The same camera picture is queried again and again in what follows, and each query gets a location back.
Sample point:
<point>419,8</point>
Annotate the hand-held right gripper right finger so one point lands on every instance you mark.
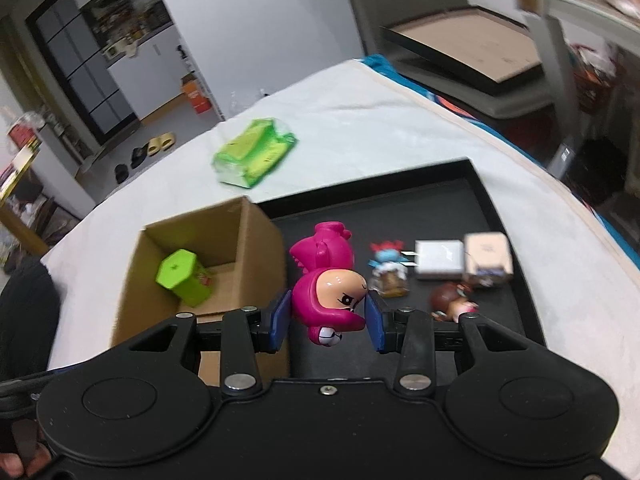
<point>375,324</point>

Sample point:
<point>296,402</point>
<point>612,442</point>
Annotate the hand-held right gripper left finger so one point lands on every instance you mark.
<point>278,324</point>

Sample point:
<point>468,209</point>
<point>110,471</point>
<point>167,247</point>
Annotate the pink hooded toy figurine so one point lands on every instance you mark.
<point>320,296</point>

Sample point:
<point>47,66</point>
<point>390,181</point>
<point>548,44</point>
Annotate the brown cardboard box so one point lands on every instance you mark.
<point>260,240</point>

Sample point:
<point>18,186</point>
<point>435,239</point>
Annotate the green hexagonal container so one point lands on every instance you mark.
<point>182,275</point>

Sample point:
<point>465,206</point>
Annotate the black rectangular tray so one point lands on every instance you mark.
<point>350,202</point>

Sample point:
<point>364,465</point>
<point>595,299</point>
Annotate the small blue red-haired figurine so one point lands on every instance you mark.
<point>389,272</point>

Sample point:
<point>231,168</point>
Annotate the brown-haired toy figurine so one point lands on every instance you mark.
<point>452,300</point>

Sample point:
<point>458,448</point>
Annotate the white charger plug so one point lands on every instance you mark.
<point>440,259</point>

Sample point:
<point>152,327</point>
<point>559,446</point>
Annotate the small beige box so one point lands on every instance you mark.
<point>487,257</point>

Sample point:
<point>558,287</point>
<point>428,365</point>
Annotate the green tissue pack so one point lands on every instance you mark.
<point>252,152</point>

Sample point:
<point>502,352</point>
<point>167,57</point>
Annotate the yellow slipper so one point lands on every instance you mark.
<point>154,147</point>
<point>167,141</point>

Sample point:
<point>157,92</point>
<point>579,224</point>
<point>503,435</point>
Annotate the black shoe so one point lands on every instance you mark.
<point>121,174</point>
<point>139,156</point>

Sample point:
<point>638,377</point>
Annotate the orange box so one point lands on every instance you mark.
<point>196,95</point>

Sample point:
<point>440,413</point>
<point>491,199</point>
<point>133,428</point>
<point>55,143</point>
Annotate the person's dark clothing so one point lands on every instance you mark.
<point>27,310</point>

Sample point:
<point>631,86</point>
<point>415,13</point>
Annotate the grey flat board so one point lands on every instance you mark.
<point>520,105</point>

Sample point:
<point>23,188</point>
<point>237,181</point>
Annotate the white cabinet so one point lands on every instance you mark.
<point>160,75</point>

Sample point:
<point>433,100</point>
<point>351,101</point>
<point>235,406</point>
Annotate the cluttered side shelf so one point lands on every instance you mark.
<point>30,195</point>

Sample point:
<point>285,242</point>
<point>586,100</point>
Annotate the dark glass-panel door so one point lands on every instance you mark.
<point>80,70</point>

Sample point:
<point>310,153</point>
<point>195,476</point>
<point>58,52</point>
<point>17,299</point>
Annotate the red bag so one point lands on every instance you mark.
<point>595,77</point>

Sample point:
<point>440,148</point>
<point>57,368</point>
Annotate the white table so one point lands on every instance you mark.
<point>552,35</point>

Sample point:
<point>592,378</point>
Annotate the black picture frame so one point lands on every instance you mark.
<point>470,45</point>

